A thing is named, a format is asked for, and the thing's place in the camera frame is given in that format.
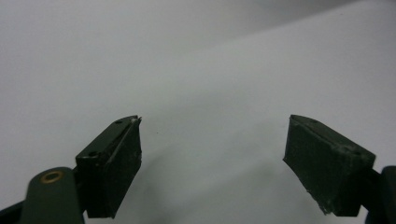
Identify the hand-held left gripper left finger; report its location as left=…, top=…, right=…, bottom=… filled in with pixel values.
left=75, top=115, right=143, bottom=219

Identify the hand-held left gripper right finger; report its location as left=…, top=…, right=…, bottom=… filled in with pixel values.
left=282, top=114, right=377, bottom=217

